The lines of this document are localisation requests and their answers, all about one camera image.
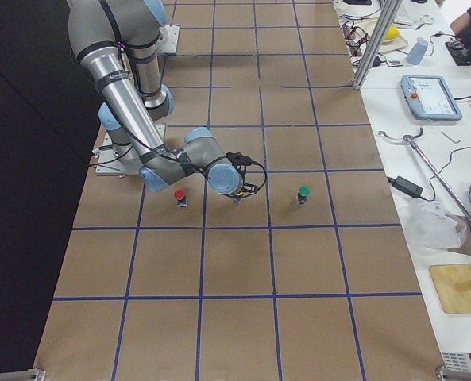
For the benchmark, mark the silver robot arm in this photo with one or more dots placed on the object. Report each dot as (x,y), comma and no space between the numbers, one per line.
(116,42)

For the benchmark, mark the translucent blue plastic cup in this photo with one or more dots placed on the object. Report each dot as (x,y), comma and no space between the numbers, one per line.
(417,52)

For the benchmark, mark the black power adapter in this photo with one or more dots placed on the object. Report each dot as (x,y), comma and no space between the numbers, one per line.
(407,187)

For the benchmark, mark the wooden cutting board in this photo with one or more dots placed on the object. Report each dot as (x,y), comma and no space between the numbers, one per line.
(453,286)

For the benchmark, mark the red push button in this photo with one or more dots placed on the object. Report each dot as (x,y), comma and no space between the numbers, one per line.
(180,196)

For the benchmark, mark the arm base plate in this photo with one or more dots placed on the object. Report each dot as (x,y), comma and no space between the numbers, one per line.
(167,43)
(121,157)

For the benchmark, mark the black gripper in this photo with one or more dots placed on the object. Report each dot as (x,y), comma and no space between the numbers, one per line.
(237,197)

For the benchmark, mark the green push button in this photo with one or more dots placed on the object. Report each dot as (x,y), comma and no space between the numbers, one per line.
(302,194)

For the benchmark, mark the aluminium frame post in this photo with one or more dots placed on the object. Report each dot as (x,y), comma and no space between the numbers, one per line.
(386,18)

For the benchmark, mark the beige tray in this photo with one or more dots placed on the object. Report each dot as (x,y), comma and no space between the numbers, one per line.
(365,28)

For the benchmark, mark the clear plastic bag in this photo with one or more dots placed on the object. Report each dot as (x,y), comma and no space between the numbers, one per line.
(432,230)

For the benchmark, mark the metal reacher stick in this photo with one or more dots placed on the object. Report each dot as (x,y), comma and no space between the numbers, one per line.
(412,141)

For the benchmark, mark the yellow lemon toy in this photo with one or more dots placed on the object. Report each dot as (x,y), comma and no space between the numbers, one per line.
(392,34)

